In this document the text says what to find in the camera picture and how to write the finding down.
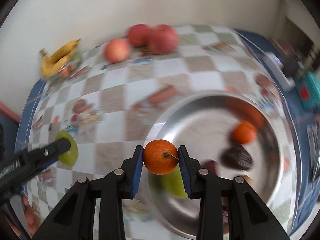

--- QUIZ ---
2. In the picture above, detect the small orange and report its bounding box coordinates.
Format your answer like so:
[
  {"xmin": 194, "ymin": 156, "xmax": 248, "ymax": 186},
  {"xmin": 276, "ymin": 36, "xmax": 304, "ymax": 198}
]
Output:
[{"xmin": 231, "ymin": 121, "xmax": 257, "ymax": 144}]

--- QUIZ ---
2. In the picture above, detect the black power adapter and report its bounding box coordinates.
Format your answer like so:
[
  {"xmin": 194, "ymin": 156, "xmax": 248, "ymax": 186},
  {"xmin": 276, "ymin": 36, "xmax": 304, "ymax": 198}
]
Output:
[{"xmin": 282, "ymin": 55, "xmax": 300, "ymax": 78}]

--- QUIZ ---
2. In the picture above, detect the yellow banana bunch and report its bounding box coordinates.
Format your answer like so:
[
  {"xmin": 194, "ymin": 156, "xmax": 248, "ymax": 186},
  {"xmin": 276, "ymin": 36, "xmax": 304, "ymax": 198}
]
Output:
[{"xmin": 39, "ymin": 39, "xmax": 81, "ymax": 77}]

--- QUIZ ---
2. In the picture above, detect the steel round basin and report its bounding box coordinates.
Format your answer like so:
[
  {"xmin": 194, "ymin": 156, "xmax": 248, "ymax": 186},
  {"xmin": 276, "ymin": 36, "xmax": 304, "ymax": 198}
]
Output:
[{"xmin": 143, "ymin": 91, "xmax": 283, "ymax": 239}]

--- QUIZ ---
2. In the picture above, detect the dark red date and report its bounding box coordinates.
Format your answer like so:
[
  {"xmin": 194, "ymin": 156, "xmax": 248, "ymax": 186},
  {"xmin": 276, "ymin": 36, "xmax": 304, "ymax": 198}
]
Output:
[{"xmin": 221, "ymin": 145, "xmax": 253, "ymax": 171}]

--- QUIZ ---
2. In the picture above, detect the red apple middle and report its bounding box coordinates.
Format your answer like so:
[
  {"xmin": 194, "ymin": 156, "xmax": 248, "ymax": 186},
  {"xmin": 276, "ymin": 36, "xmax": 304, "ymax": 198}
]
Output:
[{"xmin": 127, "ymin": 24, "xmax": 151, "ymax": 47}]

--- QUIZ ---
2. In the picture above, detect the dark date in basin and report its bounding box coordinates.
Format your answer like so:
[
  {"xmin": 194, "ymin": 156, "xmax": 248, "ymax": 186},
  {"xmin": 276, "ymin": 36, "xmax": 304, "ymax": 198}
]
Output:
[{"xmin": 201, "ymin": 159, "xmax": 218, "ymax": 175}]

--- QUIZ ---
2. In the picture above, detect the white power strip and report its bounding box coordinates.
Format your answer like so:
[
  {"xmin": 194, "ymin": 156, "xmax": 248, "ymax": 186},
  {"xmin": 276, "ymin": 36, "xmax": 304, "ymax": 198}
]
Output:
[{"xmin": 263, "ymin": 52, "xmax": 296, "ymax": 92}]

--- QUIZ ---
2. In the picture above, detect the orange with stem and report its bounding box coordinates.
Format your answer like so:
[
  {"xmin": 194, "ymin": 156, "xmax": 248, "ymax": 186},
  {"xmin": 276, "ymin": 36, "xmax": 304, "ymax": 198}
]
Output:
[{"xmin": 143, "ymin": 139, "xmax": 178, "ymax": 175}]

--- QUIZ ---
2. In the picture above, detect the teal box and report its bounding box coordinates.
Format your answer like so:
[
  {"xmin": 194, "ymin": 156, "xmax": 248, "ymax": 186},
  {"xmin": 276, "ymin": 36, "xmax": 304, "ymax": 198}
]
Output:
[{"xmin": 296, "ymin": 72, "xmax": 320, "ymax": 111}]

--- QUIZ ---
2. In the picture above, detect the red apple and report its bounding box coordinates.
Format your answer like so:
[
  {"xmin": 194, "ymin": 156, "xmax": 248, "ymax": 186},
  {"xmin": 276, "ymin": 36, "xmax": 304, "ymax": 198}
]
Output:
[
  {"xmin": 127, "ymin": 24, "xmax": 151, "ymax": 47},
  {"xmin": 148, "ymin": 24, "xmax": 179, "ymax": 55}
]

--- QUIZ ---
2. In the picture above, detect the small brown longan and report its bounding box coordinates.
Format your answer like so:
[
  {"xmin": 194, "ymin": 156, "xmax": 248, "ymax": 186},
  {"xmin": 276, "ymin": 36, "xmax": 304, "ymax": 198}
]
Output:
[{"xmin": 242, "ymin": 175, "xmax": 253, "ymax": 185}]

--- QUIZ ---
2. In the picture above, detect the pinkish apple left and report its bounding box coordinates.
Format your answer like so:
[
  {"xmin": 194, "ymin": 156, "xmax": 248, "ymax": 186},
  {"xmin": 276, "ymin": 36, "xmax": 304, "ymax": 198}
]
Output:
[{"xmin": 104, "ymin": 38, "xmax": 131, "ymax": 63}]

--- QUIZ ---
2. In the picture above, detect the red apple right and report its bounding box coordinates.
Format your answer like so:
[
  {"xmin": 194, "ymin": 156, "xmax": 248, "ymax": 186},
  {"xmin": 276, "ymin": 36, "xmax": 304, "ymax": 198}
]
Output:
[{"xmin": 148, "ymin": 24, "xmax": 179, "ymax": 55}]

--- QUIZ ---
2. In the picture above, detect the checkered printed tablecloth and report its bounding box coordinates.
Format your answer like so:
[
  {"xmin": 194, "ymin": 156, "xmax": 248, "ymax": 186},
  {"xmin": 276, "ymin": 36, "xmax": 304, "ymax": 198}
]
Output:
[{"xmin": 16, "ymin": 25, "xmax": 318, "ymax": 233}]

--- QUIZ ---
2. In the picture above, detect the green jujube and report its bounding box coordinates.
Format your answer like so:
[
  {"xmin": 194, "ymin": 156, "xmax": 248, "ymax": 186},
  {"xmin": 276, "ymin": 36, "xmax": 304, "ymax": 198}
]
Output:
[
  {"xmin": 148, "ymin": 165, "xmax": 188, "ymax": 199},
  {"xmin": 56, "ymin": 130, "xmax": 79, "ymax": 167}
]

